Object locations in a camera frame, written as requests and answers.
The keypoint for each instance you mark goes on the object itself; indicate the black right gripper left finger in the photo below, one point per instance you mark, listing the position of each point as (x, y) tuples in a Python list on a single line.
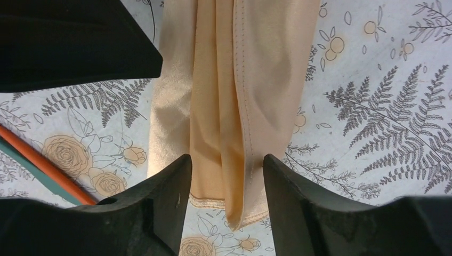
[(146, 219)]

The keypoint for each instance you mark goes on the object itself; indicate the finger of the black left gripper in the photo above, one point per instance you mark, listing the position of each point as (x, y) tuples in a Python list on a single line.
[(51, 44)]

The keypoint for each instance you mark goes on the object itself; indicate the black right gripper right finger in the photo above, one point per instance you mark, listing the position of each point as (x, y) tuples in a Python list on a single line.
[(308, 219)]

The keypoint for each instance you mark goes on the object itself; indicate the orange cloth napkin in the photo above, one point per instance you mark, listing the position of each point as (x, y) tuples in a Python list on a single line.
[(231, 84)]

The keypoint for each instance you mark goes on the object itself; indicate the orange plastic fork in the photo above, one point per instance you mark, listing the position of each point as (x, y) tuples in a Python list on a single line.
[(46, 167)]

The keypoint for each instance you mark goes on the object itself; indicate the teal plastic knife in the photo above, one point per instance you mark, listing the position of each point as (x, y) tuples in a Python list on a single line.
[(20, 178)]

